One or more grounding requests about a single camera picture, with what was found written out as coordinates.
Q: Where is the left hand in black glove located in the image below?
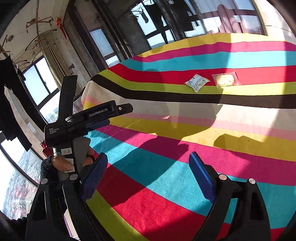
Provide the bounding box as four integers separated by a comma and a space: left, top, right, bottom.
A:
40, 146, 95, 183

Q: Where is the white printed snack packet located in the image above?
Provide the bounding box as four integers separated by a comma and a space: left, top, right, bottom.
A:
185, 74, 210, 93

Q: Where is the clear packet with round pastry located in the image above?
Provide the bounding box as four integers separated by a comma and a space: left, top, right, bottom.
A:
212, 71, 241, 88

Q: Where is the colourful striped cloth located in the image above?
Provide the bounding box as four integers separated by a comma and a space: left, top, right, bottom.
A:
82, 33, 295, 240

